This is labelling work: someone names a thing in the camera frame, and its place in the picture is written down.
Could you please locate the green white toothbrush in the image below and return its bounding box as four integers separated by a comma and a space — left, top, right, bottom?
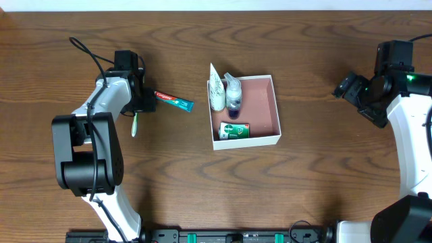
131, 113, 138, 138

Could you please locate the Colgate toothpaste tube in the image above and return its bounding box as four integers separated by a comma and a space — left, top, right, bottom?
155, 91, 194, 112

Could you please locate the white Pantene tube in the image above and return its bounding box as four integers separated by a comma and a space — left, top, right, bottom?
209, 63, 225, 112

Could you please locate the cream box with pink inside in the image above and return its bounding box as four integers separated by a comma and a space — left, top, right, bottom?
209, 75, 281, 151

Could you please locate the green Dettol soap box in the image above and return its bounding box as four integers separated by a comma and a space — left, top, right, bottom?
219, 122, 250, 140

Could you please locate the clear blue soap pump bottle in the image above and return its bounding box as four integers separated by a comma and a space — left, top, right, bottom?
224, 72, 242, 119

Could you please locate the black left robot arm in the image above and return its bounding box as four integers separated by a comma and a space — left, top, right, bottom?
51, 67, 155, 242

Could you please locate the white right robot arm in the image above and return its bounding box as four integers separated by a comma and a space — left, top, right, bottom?
333, 70, 431, 242

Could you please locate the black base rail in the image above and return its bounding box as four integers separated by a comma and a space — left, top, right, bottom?
65, 221, 336, 243

